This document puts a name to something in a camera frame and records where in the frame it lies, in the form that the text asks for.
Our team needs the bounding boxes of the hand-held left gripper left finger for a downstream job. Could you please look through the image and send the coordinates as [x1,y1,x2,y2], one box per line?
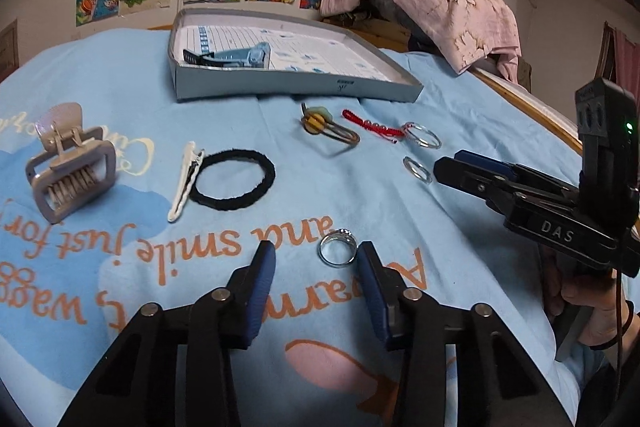
[57,241,277,427]

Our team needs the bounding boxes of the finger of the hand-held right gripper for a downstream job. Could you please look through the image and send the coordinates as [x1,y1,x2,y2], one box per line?
[454,149,582,196]
[433,156,582,221]

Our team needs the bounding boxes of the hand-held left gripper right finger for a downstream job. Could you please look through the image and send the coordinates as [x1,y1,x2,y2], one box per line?
[356,241,576,427]

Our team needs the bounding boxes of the plain silver ring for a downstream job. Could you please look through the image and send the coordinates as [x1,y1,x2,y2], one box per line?
[403,156,433,184]

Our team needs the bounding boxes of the silver ring with stone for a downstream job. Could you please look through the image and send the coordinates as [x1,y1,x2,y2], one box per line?
[319,228,359,268]

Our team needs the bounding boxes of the silver double hoop ring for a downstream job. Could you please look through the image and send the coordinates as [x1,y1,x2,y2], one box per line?
[402,122,443,150]

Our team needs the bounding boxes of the red cord key ring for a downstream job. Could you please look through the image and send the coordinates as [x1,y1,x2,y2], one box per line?
[341,108,407,144]

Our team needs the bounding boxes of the black hair tie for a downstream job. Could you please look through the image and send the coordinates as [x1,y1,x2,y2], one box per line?
[188,149,277,212]

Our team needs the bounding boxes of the white alligator hair clip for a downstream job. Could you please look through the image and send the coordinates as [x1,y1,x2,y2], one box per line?
[167,142,206,223]

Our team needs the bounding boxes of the grey cardboard box tray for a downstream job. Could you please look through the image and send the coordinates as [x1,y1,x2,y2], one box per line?
[167,8,425,104]

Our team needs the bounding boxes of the blue hair clip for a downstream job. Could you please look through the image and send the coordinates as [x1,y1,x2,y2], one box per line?
[182,42,272,70]

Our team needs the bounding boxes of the beige claw hair clip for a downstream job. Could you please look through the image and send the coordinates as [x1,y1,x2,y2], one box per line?
[25,103,117,224]

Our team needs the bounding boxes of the person's right forearm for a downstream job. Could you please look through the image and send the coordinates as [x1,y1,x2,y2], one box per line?
[575,342,640,427]

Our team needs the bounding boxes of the person's right hand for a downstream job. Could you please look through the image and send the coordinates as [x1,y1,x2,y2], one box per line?
[542,249,637,350]

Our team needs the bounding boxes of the pink curtain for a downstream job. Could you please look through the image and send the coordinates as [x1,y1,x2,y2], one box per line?
[595,22,640,98]

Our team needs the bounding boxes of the olive green cloth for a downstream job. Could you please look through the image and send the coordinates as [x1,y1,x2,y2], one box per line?
[516,56,534,88]

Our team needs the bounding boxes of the blue printed bed sheet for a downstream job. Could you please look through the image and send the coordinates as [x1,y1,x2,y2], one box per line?
[0,27,608,427]

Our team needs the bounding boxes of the pink floral blanket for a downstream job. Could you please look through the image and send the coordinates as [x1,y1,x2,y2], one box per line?
[319,0,522,84]

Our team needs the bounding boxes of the brown wooden door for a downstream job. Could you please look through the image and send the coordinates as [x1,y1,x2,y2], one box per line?
[0,19,20,80]

